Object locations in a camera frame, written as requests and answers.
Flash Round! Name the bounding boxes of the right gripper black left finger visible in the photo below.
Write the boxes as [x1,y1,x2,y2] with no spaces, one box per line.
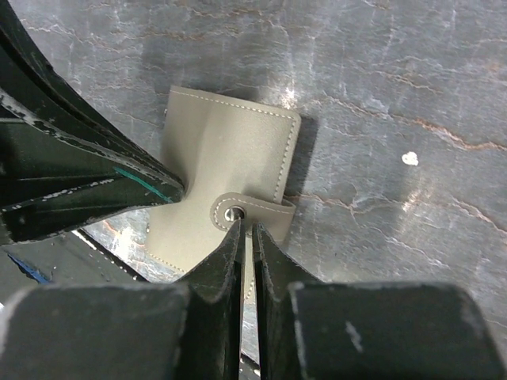
[175,218,246,379]

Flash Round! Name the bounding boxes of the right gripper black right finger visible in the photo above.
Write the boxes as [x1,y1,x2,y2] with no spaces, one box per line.
[252,222,317,379]

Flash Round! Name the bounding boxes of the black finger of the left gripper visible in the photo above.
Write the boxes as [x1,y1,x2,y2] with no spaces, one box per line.
[1,91,184,244]
[1,1,171,177]

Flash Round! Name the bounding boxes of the grey card holder wallet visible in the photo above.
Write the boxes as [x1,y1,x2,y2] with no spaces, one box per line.
[143,85,303,302]

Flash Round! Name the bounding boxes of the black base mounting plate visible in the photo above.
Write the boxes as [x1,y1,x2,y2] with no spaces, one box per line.
[1,230,147,304]

